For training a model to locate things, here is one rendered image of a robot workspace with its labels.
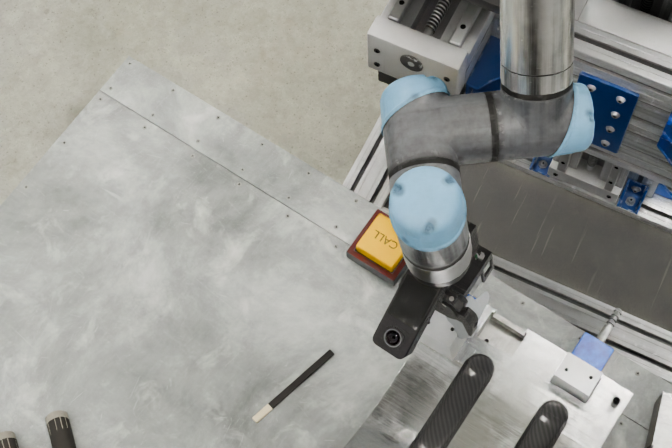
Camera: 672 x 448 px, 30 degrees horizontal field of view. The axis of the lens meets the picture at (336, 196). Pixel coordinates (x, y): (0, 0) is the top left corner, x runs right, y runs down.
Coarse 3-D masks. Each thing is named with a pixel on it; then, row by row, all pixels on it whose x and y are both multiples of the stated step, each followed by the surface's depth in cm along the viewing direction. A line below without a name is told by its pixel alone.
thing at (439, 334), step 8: (488, 264) 160; (480, 280) 159; (472, 288) 159; (472, 296) 157; (432, 320) 155; (440, 320) 155; (432, 328) 155; (440, 328) 155; (448, 328) 155; (424, 336) 156; (432, 336) 154; (440, 336) 154; (448, 336) 154; (456, 336) 154; (432, 344) 157; (440, 344) 155; (448, 344) 154; (456, 344) 156; (440, 352) 158; (448, 352) 156; (456, 352) 158
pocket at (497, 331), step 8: (488, 320) 164; (496, 320) 164; (504, 320) 163; (488, 328) 164; (496, 328) 164; (504, 328) 164; (512, 328) 162; (520, 328) 162; (480, 336) 163; (488, 336) 163; (496, 336) 163; (504, 336) 163; (512, 336) 163; (520, 336) 163; (496, 344) 163; (504, 344) 163; (512, 344) 163; (504, 352) 162; (512, 352) 162
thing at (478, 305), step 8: (480, 296) 151; (488, 296) 152; (472, 304) 149; (480, 304) 151; (480, 312) 152; (448, 320) 150; (456, 320) 147; (456, 328) 151; (464, 328) 148; (464, 336) 152; (472, 336) 152
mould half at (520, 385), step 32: (480, 320) 162; (416, 352) 160; (480, 352) 160; (544, 352) 159; (416, 384) 159; (448, 384) 159; (512, 384) 158; (544, 384) 158; (608, 384) 157; (384, 416) 157; (416, 416) 157; (480, 416) 157; (512, 416) 157; (576, 416) 156; (608, 416) 156
